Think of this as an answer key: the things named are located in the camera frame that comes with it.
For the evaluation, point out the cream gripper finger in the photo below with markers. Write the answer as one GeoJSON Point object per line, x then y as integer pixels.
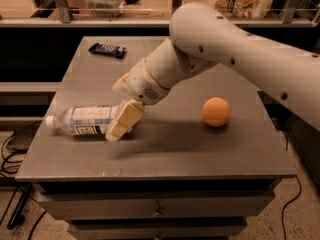
{"type": "Point", "coordinates": [126, 116]}
{"type": "Point", "coordinates": [121, 84]}

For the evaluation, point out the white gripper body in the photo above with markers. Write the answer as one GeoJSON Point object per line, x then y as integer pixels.
{"type": "Point", "coordinates": [142, 81]}

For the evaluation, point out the clear bottle with blue label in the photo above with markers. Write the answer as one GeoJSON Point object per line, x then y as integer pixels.
{"type": "Point", "coordinates": [81, 120]}

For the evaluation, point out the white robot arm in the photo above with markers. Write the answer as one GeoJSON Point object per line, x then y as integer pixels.
{"type": "Point", "coordinates": [199, 37]}

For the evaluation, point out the dark blue snack wrapper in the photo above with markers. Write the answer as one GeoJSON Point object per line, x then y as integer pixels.
{"type": "Point", "coordinates": [108, 50]}

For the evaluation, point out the orange ball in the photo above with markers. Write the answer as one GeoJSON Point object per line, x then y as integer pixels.
{"type": "Point", "coordinates": [216, 112]}

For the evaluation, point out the clear plastic container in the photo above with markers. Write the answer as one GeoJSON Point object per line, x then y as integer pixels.
{"type": "Point", "coordinates": [106, 0]}

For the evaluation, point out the grey drawer cabinet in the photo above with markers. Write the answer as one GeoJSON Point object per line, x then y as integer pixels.
{"type": "Point", "coordinates": [173, 177]}

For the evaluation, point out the printed snack bag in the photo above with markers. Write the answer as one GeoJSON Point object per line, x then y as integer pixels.
{"type": "Point", "coordinates": [245, 0]}

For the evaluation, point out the metal shelf rail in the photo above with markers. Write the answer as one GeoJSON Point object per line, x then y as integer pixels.
{"type": "Point", "coordinates": [136, 13]}

